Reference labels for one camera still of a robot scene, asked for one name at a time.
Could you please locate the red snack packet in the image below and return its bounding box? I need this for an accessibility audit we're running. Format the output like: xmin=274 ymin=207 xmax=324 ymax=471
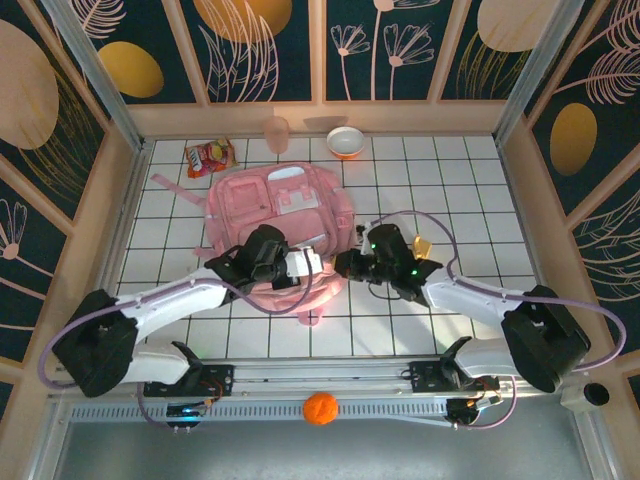
xmin=184 ymin=138 xmax=240 ymax=180

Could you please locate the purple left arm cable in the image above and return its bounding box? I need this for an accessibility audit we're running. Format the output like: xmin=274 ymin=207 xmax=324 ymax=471
xmin=39 ymin=252 xmax=316 ymax=389

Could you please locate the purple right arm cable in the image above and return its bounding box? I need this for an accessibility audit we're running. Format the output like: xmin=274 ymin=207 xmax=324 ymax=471
xmin=367 ymin=210 xmax=627 ymax=431

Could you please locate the orange ball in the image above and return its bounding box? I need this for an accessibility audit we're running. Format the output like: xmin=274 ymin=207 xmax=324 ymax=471
xmin=302 ymin=392 xmax=340 ymax=426

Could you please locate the white block black knob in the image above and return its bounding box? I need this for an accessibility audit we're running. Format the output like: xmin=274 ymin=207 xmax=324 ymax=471
xmin=559 ymin=382 xmax=611 ymax=412

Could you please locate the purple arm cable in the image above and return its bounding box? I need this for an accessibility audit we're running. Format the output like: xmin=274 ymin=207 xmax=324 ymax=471
xmin=367 ymin=210 xmax=627 ymax=431
xmin=39 ymin=252 xmax=316 ymax=389

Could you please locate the pink backpack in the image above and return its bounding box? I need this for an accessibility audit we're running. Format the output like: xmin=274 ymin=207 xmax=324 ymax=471
xmin=149 ymin=164 xmax=357 ymax=327

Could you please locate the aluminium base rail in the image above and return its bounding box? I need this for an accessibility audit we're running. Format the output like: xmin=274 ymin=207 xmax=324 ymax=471
xmin=47 ymin=353 xmax=590 ymax=401

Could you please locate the slotted grey cable duct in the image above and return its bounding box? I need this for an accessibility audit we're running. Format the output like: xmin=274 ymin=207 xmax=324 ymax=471
xmin=69 ymin=401 xmax=451 ymax=426

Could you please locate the white orange bowl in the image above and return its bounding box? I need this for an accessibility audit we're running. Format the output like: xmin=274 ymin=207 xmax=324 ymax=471
xmin=327 ymin=126 xmax=365 ymax=160

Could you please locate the pink plastic cup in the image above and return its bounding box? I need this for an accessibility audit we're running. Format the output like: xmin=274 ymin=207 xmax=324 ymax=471
xmin=264 ymin=115 xmax=290 ymax=154

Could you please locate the aluminium corner post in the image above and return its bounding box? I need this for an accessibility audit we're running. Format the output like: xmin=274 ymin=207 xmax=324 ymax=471
xmin=492 ymin=0 xmax=582 ymax=146
xmin=39 ymin=0 xmax=146 ymax=151

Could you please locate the aluminium side rail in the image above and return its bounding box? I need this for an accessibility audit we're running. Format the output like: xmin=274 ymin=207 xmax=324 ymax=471
xmin=494 ymin=134 xmax=571 ymax=354

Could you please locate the black electronics board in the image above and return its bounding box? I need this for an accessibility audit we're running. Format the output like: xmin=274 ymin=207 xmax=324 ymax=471
xmin=446 ymin=394 xmax=503 ymax=431
xmin=166 ymin=399 xmax=207 ymax=431

